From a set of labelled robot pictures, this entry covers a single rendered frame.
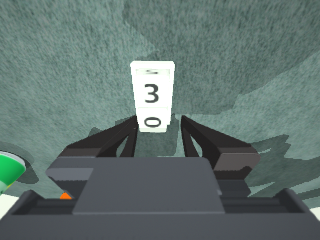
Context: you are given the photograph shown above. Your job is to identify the orange multimeter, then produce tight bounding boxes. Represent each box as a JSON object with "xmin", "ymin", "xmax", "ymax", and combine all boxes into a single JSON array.
[{"xmin": 60, "ymin": 193, "xmax": 71, "ymax": 199}]

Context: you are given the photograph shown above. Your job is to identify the white cube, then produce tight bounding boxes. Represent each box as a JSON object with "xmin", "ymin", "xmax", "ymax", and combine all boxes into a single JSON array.
[
  {"xmin": 137, "ymin": 108, "xmax": 167, "ymax": 132},
  {"xmin": 133, "ymin": 69, "xmax": 169, "ymax": 108}
]

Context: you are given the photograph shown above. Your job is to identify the green and yellow drink can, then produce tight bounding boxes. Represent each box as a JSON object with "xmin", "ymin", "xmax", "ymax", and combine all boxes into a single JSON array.
[{"xmin": 0, "ymin": 151, "xmax": 26, "ymax": 196}]

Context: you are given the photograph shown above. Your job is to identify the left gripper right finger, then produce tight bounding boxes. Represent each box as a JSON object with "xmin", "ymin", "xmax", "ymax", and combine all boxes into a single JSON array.
[{"xmin": 180, "ymin": 115, "xmax": 261, "ymax": 180}]

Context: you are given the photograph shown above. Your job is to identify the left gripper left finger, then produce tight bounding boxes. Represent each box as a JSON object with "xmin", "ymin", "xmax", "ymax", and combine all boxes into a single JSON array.
[{"xmin": 58, "ymin": 115, "xmax": 138, "ymax": 157}]

